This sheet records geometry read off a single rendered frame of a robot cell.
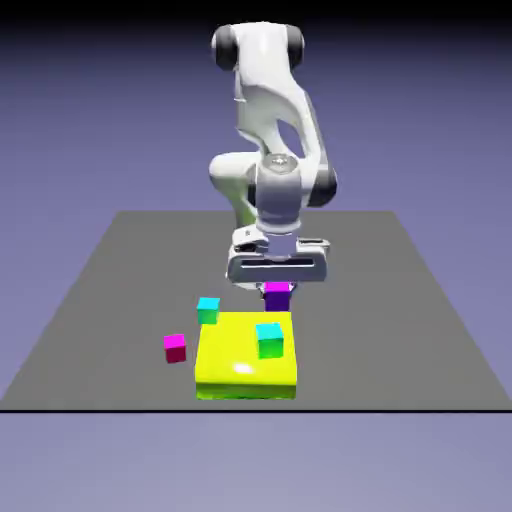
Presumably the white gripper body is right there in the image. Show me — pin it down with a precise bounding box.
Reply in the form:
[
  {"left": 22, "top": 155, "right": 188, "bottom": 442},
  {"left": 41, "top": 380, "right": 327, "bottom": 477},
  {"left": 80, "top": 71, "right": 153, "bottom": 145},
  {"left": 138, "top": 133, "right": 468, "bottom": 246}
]
[{"left": 225, "top": 237, "right": 332, "bottom": 291}]

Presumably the small purple cube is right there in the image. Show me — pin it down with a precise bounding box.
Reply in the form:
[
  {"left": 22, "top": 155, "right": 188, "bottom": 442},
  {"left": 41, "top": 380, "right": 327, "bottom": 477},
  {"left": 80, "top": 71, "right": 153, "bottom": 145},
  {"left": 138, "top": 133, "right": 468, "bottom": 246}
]
[{"left": 263, "top": 281, "right": 292, "bottom": 313}]

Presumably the small cyan cube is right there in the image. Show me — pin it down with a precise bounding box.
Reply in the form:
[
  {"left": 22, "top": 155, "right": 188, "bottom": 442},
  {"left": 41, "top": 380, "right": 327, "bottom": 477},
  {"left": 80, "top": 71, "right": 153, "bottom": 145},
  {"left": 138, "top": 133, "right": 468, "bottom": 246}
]
[
  {"left": 196, "top": 296, "right": 222, "bottom": 326},
  {"left": 254, "top": 322, "right": 285, "bottom": 360}
]

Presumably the small magenta cube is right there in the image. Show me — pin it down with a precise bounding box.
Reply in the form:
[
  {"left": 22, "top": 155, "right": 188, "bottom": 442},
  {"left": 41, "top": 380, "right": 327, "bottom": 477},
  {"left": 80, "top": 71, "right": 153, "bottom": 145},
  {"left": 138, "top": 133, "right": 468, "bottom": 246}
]
[{"left": 162, "top": 333, "right": 188, "bottom": 364}]

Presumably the large yellow box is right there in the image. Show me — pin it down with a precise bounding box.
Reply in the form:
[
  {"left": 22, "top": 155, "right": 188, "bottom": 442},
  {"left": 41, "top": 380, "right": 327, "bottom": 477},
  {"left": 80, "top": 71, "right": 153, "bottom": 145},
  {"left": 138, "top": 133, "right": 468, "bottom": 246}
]
[{"left": 194, "top": 310, "right": 299, "bottom": 401}]

